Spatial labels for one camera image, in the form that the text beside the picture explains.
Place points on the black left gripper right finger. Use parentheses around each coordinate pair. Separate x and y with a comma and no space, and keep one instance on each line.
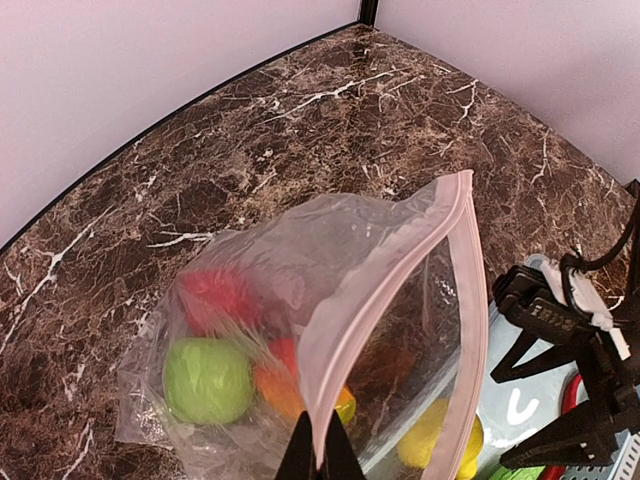
(339,460)

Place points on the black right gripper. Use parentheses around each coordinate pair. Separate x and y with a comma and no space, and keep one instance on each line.
(610,380)

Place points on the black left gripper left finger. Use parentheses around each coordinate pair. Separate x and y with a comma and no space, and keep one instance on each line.
(299,461)

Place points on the red toy chili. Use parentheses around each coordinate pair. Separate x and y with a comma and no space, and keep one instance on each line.
(569,401)

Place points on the light blue plastic basket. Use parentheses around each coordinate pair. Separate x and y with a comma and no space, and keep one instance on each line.
(513,411)

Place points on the orange red toy pepper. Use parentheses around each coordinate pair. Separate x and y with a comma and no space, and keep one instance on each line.
(277,380)

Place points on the green toy bitter gourd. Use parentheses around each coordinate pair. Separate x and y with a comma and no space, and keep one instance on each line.
(527,473)

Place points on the green toy pepper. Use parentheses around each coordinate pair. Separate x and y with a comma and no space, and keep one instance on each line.
(207,381)

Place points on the clear zip top bag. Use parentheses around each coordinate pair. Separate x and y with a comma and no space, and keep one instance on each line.
(386,303)

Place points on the bright red toy pepper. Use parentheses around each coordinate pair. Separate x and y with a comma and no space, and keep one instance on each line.
(216,298)

